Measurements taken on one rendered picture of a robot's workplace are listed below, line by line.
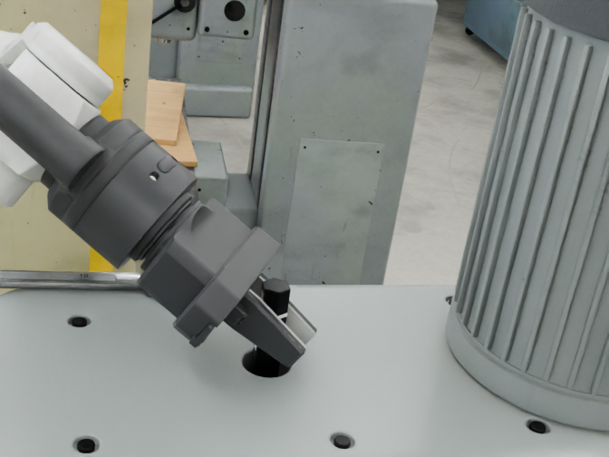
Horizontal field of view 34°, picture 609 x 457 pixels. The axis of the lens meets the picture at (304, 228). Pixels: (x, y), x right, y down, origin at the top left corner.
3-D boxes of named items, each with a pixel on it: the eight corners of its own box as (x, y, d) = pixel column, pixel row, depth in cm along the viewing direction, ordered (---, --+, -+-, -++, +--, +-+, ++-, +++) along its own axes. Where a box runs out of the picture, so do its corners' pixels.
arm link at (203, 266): (231, 296, 82) (119, 199, 81) (302, 220, 77) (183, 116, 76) (169, 379, 71) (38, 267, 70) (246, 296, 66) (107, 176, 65)
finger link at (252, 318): (286, 368, 74) (223, 313, 74) (313, 343, 72) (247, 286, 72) (280, 380, 72) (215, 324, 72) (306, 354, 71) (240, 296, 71)
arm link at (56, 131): (72, 249, 77) (-42, 151, 77) (164, 144, 77) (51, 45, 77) (39, 259, 66) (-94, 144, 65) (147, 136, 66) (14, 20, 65)
